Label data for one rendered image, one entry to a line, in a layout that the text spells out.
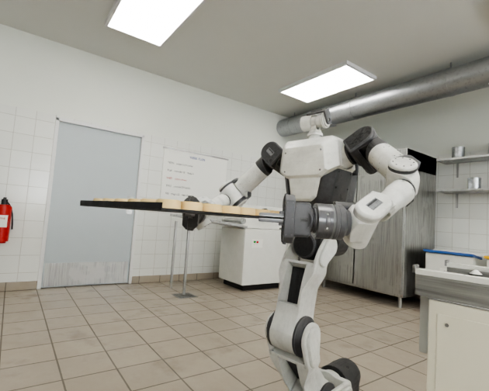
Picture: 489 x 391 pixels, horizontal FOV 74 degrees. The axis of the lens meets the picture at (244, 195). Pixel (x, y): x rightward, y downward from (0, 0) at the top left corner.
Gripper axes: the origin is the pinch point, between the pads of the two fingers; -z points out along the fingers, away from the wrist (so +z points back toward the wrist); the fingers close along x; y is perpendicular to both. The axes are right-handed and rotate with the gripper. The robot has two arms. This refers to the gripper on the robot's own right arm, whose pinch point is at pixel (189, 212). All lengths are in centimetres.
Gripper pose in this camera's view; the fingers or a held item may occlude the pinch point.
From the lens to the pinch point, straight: 114.8
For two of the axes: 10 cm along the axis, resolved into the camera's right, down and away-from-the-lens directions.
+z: -0.3, 0.7, 10.0
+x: 0.7, -9.9, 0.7
